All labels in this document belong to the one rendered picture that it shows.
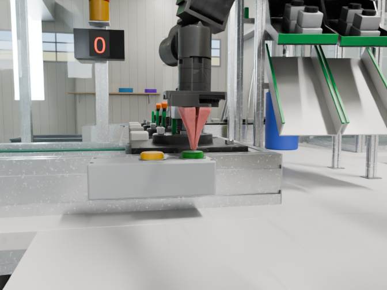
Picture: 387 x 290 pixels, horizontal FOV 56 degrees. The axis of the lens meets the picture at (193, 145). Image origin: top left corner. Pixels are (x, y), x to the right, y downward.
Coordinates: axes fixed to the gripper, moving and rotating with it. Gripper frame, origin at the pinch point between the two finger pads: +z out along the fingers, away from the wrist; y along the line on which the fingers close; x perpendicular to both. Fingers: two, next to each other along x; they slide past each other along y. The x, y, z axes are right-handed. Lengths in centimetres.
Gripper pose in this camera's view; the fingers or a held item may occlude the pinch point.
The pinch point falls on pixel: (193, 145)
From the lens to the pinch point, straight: 63.1
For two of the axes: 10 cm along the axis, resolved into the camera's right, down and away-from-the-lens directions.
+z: -0.1, 10.0, 1.0
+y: -9.8, 0.0, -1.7
